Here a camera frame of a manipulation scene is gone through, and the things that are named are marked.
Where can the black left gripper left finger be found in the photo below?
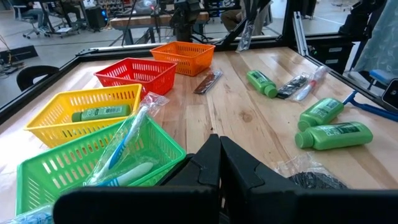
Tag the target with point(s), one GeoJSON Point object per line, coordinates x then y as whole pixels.
{"type": "Point", "coordinates": [199, 202]}

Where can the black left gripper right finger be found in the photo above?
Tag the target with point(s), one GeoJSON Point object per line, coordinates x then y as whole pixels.
{"type": "Point", "coordinates": [280, 205]}

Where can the blue white bagged toothbrush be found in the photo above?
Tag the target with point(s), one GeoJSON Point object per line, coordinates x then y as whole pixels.
{"type": "Point", "coordinates": [136, 124]}
{"type": "Point", "coordinates": [133, 174]}

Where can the green shampoo bottle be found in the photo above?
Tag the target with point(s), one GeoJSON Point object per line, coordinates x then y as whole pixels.
{"type": "Point", "coordinates": [335, 136]}
{"type": "Point", "coordinates": [321, 113]}
{"type": "Point", "coordinates": [102, 112]}
{"type": "Point", "coordinates": [261, 82]}

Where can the blue disposable razor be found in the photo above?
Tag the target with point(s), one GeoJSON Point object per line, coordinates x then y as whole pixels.
{"type": "Point", "coordinates": [373, 109]}
{"type": "Point", "coordinates": [31, 216]}

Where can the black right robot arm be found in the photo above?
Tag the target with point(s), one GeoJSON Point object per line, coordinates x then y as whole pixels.
{"type": "Point", "coordinates": [185, 28]}

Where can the clear bag with black contents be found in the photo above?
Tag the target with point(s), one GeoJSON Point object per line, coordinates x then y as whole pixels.
{"type": "Point", "coordinates": [314, 180]}

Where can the red white bagged toothbrush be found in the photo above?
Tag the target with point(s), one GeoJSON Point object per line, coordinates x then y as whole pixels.
{"type": "Point", "coordinates": [308, 87]}

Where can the red plastic basket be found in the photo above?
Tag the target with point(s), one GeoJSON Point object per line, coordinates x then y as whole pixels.
{"type": "Point", "coordinates": [155, 84]}

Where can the orange plastic basket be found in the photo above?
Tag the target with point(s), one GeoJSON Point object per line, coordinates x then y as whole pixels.
{"type": "Point", "coordinates": [192, 63]}

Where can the green plastic basket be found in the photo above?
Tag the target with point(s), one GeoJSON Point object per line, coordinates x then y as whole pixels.
{"type": "Point", "coordinates": [62, 174]}

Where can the black drawer cabinet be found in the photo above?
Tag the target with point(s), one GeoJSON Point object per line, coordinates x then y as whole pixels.
{"type": "Point", "coordinates": [332, 57]}

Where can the yellow plastic basket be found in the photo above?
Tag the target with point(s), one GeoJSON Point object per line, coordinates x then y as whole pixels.
{"type": "Point", "coordinates": [56, 130]}

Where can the blue chair seat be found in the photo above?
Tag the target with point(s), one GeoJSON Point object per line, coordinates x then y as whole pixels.
{"type": "Point", "coordinates": [381, 76]}

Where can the silver aluminium strut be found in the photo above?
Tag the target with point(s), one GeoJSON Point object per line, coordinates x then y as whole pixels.
{"type": "Point", "coordinates": [300, 34]}

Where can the person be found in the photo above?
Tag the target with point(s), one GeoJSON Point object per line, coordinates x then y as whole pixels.
{"type": "Point", "coordinates": [379, 37]}
{"type": "Point", "coordinates": [32, 12]}
{"type": "Point", "coordinates": [264, 18]}
{"type": "Point", "coordinates": [230, 18]}

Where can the wooden workbench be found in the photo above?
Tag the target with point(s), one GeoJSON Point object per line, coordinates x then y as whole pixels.
{"type": "Point", "coordinates": [140, 21]}

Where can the black computer tower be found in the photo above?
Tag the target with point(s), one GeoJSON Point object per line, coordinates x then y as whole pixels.
{"type": "Point", "coordinates": [95, 17]}

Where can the black chair back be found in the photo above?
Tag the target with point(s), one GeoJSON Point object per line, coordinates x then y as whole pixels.
{"type": "Point", "coordinates": [28, 74]}

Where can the black floor bar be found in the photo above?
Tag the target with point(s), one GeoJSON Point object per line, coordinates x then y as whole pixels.
{"type": "Point", "coordinates": [21, 53]}

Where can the grey office chair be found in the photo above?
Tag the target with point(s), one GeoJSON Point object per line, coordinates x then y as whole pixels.
{"type": "Point", "coordinates": [31, 26]}

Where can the grey table-level camera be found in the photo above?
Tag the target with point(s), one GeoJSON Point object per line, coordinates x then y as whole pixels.
{"type": "Point", "coordinates": [391, 95]}

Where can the black table frame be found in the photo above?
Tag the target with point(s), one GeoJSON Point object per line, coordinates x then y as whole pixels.
{"type": "Point", "coordinates": [9, 109]}

